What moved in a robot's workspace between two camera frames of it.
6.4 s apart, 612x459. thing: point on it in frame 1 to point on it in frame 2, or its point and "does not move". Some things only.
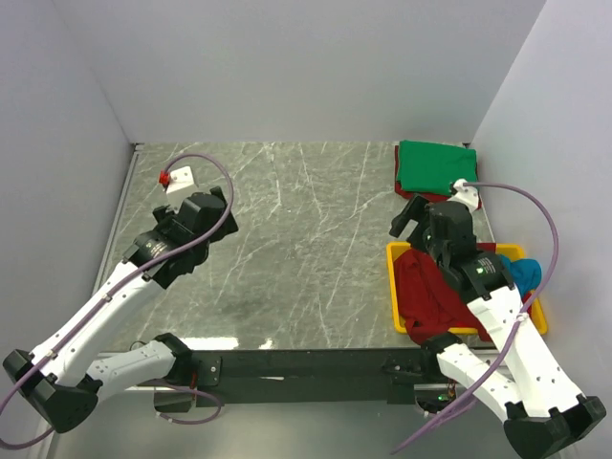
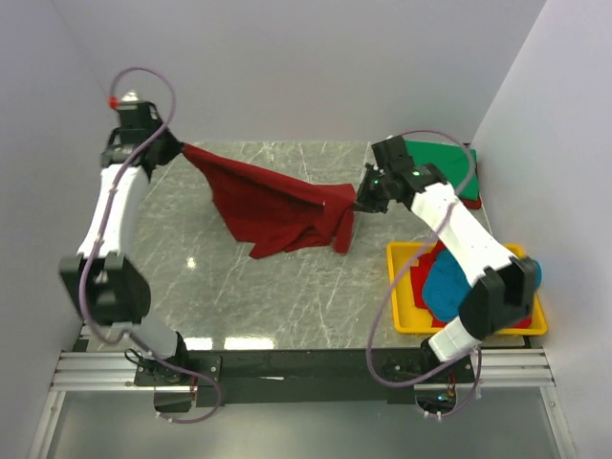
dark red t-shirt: [431, 306] to [274, 216]
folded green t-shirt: [428, 166] does not move
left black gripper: [165, 214] to [175, 148]
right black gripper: [417, 208] to [363, 201]
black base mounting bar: [312, 376] does not move
